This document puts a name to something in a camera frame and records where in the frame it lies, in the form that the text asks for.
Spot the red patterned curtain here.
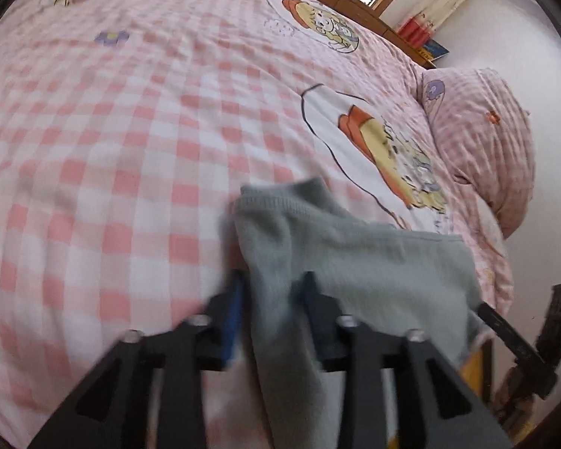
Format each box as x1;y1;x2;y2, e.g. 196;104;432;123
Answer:
396;0;478;48

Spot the grey sock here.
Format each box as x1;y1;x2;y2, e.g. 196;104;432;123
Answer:
234;178;494;449

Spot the pink checked pillow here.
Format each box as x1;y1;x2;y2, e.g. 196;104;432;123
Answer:
416;68;536;239

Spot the yellow patterned cloth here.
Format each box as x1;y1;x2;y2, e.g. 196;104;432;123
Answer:
460;341;494;400

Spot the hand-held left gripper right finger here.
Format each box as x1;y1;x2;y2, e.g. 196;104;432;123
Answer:
301;271;512;449

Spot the pink checked cartoon blanket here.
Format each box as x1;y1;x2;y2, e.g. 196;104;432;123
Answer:
0;0;515;449

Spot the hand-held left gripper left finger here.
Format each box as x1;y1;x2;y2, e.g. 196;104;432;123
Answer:
28;269;246;449

